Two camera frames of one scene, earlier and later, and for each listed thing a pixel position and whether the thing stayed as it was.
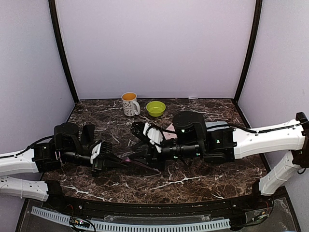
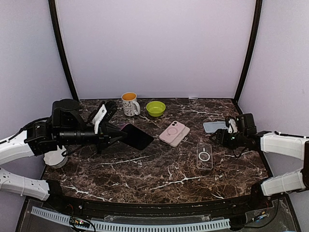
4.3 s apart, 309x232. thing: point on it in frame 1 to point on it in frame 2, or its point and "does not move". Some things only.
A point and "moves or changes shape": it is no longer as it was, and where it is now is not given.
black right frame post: [251, 45] does not move
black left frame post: [54, 12] does not move
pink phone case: [167, 135] does not move
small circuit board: [79, 222] does not move
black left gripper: [110, 161] to [104, 137]
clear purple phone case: [131, 167] moves or changes shape
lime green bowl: [155, 108] does not move
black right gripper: [152, 160] to [222, 140]
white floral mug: [131, 107] does not move
